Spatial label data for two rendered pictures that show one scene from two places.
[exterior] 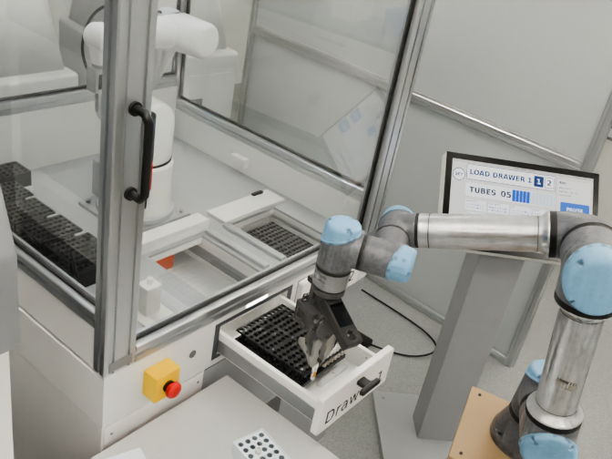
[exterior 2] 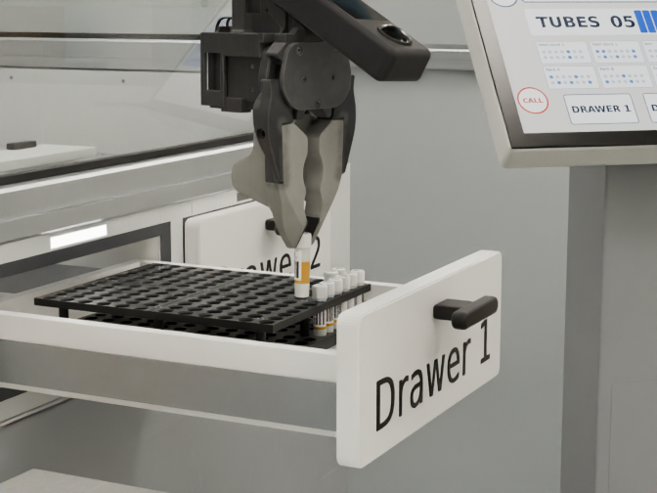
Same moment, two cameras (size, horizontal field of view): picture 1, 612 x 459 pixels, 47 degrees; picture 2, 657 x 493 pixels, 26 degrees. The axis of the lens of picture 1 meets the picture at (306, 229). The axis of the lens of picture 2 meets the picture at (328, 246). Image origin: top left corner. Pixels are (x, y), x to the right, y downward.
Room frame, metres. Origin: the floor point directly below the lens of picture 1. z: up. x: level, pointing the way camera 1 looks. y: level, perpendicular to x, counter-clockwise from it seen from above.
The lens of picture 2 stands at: (0.24, 0.04, 1.14)
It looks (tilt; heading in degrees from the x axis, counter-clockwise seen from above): 10 degrees down; 352
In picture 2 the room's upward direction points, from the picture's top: straight up
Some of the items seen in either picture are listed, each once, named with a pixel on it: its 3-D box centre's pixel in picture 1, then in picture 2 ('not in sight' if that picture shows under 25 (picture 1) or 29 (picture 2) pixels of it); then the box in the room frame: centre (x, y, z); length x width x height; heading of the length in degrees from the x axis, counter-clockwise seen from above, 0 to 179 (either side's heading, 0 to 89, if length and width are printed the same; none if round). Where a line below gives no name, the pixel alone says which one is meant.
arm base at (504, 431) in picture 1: (527, 424); not in sight; (1.31, -0.61, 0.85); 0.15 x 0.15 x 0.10
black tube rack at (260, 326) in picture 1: (290, 347); (206, 327); (1.41, -0.02, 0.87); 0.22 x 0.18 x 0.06; 56
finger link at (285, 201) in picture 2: (307, 347); (264, 182); (1.23, -0.05, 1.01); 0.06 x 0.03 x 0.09; 42
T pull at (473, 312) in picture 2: (365, 383); (460, 310); (1.28, -0.21, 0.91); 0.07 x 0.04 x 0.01; 146
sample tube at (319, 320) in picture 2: not in sight; (320, 312); (1.36, -0.11, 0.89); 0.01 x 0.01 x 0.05
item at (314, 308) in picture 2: (323, 359); (315, 305); (1.35, -0.10, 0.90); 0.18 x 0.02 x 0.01; 146
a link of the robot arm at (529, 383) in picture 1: (545, 392); not in sight; (1.30, -0.62, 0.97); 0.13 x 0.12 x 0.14; 171
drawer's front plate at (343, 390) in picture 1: (353, 388); (427, 347); (1.29, -0.18, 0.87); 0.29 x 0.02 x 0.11; 146
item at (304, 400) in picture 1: (287, 346); (197, 332); (1.41, -0.01, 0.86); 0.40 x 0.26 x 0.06; 56
